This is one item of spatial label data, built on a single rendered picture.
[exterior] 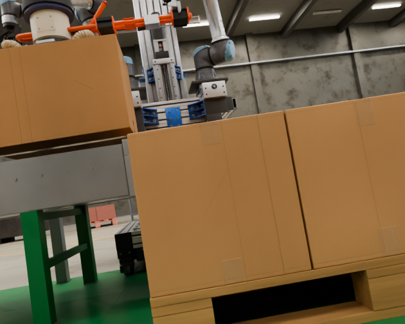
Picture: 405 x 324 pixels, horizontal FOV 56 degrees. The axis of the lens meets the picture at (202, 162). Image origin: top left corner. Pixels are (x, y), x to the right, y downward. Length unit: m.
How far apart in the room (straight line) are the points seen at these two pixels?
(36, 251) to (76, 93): 0.63
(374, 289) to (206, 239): 0.43
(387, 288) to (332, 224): 0.21
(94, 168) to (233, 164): 0.63
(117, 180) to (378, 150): 0.86
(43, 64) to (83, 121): 0.29
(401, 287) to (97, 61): 1.32
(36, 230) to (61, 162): 0.25
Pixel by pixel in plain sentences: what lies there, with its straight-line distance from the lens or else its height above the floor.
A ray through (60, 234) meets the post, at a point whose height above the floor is 0.27.
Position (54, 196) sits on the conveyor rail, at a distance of 1.45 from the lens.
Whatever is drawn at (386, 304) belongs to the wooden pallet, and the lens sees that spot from 1.08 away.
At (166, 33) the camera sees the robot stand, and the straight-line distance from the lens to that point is 2.66.
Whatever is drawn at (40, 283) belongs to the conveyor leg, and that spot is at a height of 0.15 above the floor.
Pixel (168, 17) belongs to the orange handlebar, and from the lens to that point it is 1.90.
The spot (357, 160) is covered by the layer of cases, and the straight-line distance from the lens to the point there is 1.02.
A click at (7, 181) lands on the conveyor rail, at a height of 0.52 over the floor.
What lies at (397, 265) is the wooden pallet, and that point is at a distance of 1.07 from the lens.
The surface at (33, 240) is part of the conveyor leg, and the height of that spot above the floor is 0.30.
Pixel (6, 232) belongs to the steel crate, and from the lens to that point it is 9.07.
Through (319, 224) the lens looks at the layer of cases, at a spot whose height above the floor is 0.25.
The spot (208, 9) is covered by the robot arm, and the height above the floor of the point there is 1.45.
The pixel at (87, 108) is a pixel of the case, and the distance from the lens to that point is 1.61.
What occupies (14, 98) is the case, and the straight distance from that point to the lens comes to 1.71.
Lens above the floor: 0.37
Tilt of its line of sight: 5 degrees up
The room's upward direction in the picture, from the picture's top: 9 degrees counter-clockwise
